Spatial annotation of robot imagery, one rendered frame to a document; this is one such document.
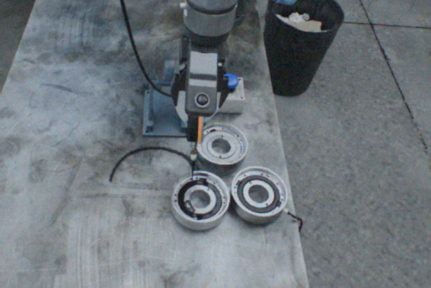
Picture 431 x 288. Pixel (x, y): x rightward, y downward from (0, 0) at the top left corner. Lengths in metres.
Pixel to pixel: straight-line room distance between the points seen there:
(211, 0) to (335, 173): 1.50
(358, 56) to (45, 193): 2.03
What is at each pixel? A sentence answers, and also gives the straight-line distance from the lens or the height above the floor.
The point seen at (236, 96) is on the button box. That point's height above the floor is 0.85.
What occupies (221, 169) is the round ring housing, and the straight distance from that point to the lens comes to 0.90.
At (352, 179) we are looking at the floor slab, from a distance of 2.05.
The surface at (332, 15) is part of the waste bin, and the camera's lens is 2.19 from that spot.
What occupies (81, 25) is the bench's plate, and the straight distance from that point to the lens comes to 1.22.
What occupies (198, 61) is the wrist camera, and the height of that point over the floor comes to 1.10.
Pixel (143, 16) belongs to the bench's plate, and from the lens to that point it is 1.25.
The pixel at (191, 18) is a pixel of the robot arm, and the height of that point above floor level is 1.16.
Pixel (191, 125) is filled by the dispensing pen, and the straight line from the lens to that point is 0.80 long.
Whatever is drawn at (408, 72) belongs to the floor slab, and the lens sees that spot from 2.68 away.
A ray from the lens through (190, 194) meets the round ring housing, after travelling 0.86.
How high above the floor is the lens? 1.55
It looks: 47 degrees down
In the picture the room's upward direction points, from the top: 10 degrees clockwise
